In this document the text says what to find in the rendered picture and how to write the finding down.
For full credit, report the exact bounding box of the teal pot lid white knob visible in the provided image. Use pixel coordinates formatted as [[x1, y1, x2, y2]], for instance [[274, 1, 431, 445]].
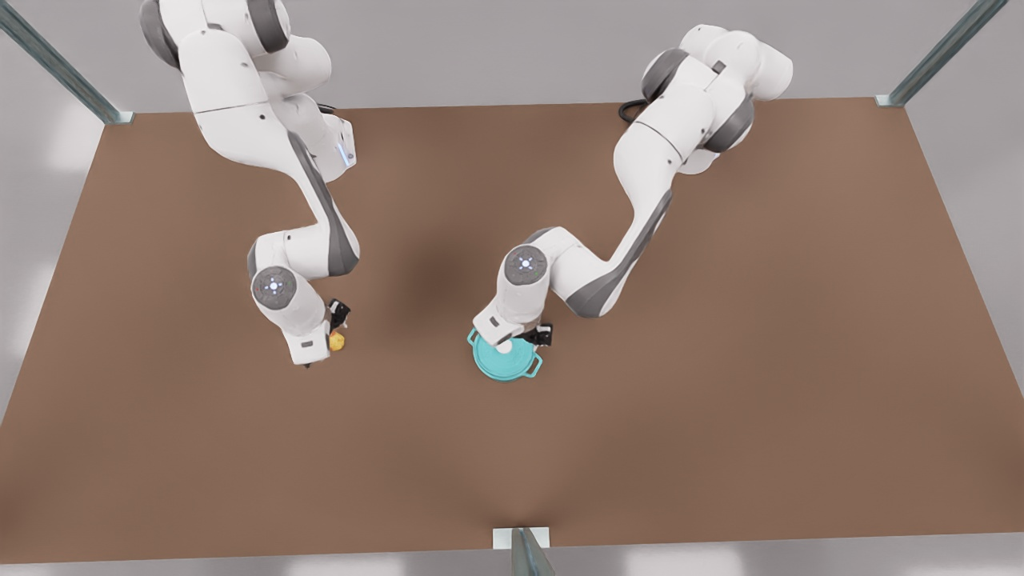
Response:
[[474, 336, 536, 379]]

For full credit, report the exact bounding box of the teal pot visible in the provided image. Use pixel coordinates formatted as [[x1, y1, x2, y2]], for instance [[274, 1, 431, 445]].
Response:
[[466, 327, 544, 383]]

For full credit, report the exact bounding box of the silver frame post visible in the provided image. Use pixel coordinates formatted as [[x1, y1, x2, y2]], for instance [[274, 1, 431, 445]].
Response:
[[875, 0, 1010, 108], [492, 526, 555, 576], [0, 0, 135, 126]]

